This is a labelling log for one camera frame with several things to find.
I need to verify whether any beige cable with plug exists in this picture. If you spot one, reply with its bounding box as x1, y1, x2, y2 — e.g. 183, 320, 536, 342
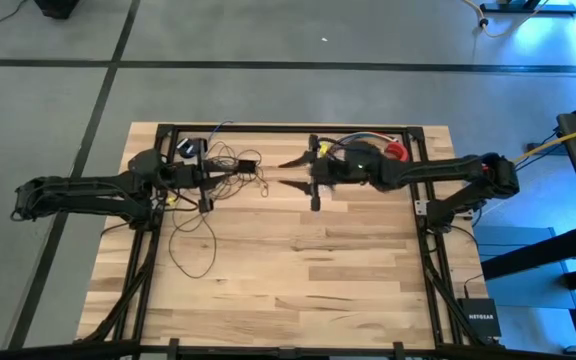
462, 0, 552, 39

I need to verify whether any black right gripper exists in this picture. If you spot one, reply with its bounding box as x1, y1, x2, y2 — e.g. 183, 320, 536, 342
276, 133, 387, 213

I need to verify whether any yellow hanging cable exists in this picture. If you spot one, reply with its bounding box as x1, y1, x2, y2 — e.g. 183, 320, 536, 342
512, 119, 576, 164

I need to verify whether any long thin black cord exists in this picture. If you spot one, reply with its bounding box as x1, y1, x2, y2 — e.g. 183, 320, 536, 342
167, 141, 270, 280

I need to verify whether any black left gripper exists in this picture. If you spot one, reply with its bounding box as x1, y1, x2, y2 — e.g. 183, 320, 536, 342
159, 139, 243, 215

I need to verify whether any black Netgear network switch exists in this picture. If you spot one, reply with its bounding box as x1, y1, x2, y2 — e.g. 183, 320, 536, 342
456, 297, 502, 339

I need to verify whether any blue round device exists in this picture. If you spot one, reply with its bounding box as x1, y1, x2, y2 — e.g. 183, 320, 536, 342
175, 138, 208, 160

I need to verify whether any colourful cable bundle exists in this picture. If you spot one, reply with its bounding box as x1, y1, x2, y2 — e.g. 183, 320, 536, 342
357, 132, 400, 144

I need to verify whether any black switch cable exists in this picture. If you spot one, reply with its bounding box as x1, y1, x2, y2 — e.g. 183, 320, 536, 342
462, 272, 484, 301

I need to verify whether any black stand base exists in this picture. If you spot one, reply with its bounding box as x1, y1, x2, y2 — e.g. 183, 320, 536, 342
478, 0, 576, 15

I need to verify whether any red tape dispenser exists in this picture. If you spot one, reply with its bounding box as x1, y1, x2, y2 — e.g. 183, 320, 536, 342
385, 141, 411, 164

